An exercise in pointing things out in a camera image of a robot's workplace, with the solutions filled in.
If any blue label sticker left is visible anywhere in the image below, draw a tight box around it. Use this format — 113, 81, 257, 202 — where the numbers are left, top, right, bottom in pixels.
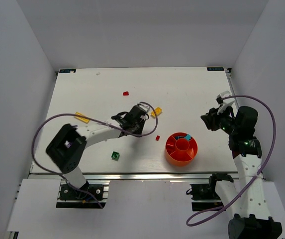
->
59, 69, 76, 74

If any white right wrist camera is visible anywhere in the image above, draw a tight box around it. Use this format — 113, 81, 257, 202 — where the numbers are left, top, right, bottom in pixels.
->
216, 91, 235, 115

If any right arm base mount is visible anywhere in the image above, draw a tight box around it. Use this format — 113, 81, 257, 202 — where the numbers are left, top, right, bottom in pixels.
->
186, 184, 224, 212

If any blue label sticker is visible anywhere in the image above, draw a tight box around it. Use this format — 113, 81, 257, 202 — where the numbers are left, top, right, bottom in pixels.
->
206, 67, 224, 72
59, 69, 76, 74

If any small cyan lego brick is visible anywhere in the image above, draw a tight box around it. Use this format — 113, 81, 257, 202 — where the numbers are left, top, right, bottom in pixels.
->
184, 134, 192, 141

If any green lego brick near front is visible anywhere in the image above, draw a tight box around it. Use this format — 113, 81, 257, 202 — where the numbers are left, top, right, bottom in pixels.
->
111, 151, 120, 161

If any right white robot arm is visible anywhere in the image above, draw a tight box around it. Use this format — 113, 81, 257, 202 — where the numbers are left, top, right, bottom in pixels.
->
200, 106, 283, 239

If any aluminium front table rail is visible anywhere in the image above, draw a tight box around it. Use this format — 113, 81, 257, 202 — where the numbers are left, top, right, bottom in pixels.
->
28, 172, 239, 180

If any blue label sticker right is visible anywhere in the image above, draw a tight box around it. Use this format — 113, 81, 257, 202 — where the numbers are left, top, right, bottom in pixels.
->
206, 67, 224, 72

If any yellow 2x3 lego brick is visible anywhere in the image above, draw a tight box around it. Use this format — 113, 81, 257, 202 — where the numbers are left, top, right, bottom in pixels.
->
151, 107, 163, 118

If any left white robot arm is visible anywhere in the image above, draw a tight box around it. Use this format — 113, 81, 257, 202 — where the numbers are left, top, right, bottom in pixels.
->
46, 104, 150, 191

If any yellow long flat lego plate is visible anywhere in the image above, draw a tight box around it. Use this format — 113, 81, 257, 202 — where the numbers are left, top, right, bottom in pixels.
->
74, 112, 90, 124

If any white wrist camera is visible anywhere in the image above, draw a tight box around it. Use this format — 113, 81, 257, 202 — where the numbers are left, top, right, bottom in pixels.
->
216, 91, 235, 115
137, 102, 150, 113

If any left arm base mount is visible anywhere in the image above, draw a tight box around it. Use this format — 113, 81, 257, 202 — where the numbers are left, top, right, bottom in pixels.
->
56, 182, 109, 209

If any orange divided round container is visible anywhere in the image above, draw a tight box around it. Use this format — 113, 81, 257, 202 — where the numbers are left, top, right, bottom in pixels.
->
165, 132, 198, 167

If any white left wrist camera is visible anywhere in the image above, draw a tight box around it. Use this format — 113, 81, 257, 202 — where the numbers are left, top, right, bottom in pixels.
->
137, 102, 150, 113

